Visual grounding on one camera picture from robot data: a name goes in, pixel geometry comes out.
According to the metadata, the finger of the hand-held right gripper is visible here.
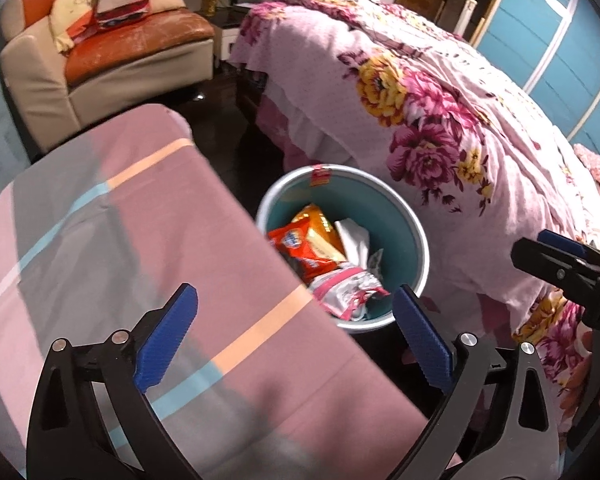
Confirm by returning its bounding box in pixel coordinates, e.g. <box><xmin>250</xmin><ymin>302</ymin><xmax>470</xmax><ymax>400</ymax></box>
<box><xmin>537</xmin><ymin>229</ymin><xmax>600</xmax><ymax>272</ymax></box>
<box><xmin>510</xmin><ymin>237</ymin><xmax>600</xmax><ymax>292</ymax></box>

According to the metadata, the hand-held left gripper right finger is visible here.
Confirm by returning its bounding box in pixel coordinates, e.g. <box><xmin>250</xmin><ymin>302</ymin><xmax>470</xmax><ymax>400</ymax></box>
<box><xmin>392</xmin><ymin>284</ymin><xmax>561</xmax><ymax>480</ymax></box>

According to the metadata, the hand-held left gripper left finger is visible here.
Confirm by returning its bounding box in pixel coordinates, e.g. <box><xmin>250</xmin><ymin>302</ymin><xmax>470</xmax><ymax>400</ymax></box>
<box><xmin>25</xmin><ymin>282</ymin><xmax>201</xmax><ymax>480</ymax></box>

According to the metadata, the pink snack packet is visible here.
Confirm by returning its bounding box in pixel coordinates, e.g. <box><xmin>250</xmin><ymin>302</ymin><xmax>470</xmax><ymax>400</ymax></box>
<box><xmin>307</xmin><ymin>265</ymin><xmax>391</xmax><ymax>321</ymax></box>

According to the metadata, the teal plastic bin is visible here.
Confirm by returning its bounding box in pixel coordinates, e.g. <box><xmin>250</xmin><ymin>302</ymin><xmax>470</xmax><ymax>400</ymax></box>
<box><xmin>255</xmin><ymin>164</ymin><xmax>431</xmax><ymax>336</ymax></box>

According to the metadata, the white plastic bag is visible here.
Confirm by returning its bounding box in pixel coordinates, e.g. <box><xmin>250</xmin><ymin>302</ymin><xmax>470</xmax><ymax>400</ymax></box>
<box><xmin>334</xmin><ymin>217</ymin><xmax>386</xmax><ymax>281</ymax></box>

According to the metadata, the red orange snack packet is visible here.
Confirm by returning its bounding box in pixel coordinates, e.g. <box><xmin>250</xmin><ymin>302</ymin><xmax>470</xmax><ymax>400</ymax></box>
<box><xmin>266</xmin><ymin>222</ymin><xmax>341</xmax><ymax>286</ymax></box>

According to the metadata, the pink grey checked tablecloth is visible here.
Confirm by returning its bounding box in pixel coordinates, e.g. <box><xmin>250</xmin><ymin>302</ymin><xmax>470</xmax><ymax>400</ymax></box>
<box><xmin>0</xmin><ymin>103</ymin><xmax>463</xmax><ymax>480</ymax></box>

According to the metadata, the pink floral bed sheet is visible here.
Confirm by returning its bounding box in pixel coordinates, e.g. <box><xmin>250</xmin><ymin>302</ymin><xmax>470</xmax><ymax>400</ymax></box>
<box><xmin>227</xmin><ymin>0</ymin><xmax>600</xmax><ymax>461</ymax></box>

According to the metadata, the blue wardrobe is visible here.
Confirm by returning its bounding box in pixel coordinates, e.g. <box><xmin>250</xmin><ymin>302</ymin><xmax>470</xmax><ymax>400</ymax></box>
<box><xmin>475</xmin><ymin>0</ymin><xmax>600</xmax><ymax>156</ymax></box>

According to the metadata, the white board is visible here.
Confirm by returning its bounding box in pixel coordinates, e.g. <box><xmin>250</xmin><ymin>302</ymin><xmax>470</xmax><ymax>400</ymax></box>
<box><xmin>455</xmin><ymin>0</ymin><xmax>478</xmax><ymax>36</ymax></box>

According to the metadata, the beige orange sofa chair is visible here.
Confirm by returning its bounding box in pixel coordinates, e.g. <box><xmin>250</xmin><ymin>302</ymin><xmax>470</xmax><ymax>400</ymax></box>
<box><xmin>0</xmin><ymin>0</ymin><xmax>216</xmax><ymax>153</ymax></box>

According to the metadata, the white bedside cabinet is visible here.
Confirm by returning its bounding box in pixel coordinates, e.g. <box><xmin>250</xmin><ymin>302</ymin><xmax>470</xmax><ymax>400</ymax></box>
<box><xmin>207</xmin><ymin>0</ymin><xmax>281</xmax><ymax>73</ymax></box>

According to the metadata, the pale yellow cloth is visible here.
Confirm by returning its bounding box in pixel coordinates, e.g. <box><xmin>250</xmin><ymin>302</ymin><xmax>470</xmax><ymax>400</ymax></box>
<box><xmin>50</xmin><ymin>0</ymin><xmax>101</xmax><ymax>53</ymax></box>

